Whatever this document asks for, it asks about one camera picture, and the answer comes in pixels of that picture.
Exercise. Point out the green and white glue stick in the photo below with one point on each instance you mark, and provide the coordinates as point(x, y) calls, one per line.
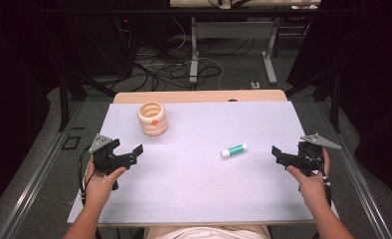
point(234, 150)

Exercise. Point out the person's right hand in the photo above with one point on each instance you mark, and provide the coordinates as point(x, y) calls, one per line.
point(311, 189)

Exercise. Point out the person's light clothing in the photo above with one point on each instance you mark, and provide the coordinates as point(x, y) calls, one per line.
point(207, 233)

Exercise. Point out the white table board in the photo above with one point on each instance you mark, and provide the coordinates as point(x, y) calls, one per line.
point(197, 179)

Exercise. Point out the white plug adapter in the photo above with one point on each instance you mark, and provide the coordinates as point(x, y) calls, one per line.
point(255, 85)

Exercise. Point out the wooden table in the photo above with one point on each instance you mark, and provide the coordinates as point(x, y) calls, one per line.
point(197, 96)

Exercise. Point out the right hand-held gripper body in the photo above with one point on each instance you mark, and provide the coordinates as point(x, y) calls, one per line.
point(308, 157)

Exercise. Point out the person's left hand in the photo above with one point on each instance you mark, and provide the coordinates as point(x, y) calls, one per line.
point(99, 187)

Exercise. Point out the power strip with red light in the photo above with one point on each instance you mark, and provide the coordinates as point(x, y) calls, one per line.
point(124, 26)

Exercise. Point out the desk with grey legs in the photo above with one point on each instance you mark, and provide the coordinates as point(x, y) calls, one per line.
point(234, 30)

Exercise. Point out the cream ribbed pen holder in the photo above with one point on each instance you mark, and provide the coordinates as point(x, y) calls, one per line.
point(152, 119)

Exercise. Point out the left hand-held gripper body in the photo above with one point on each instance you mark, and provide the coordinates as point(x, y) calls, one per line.
point(105, 156)

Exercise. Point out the black metal stand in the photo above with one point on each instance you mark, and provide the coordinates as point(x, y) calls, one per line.
point(69, 89)
point(331, 93)

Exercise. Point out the aluminium floor rail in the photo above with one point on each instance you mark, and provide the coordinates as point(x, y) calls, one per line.
point(35, 179)
point(359, 186)

